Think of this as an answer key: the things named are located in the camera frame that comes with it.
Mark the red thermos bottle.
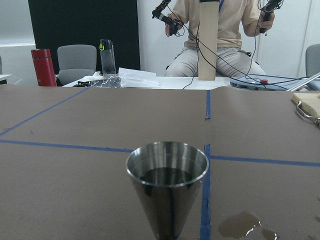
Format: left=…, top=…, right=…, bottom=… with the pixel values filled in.
left=31, top=49, right=57, bottom=87

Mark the seated person in beige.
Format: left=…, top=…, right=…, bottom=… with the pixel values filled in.
left=164, top=0, right=275, bottom=78

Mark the blue teach pendant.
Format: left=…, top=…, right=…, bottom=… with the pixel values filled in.
left=230, top=74, right=306, bottom=91

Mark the grey office chair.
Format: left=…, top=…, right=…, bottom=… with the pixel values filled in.
left=57, top=44, right=97, bottom=86

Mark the steel cone jigger cup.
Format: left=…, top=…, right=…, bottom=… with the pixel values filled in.
left=125, top=141, right=209, bottom=240

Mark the crumpled clear plastic bag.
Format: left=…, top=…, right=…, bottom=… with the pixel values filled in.
left=88, top=74, right=126, bottom=88

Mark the clear water bottle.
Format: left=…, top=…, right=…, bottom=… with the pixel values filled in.
left=99, top=39, right=116, bottom=77

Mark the wooden post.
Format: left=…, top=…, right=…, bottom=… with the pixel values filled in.
left=198, top=0, right=220, bottom=81

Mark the wooden cutting board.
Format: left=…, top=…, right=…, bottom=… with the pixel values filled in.
left=292, top=92, right=320, bottom=118

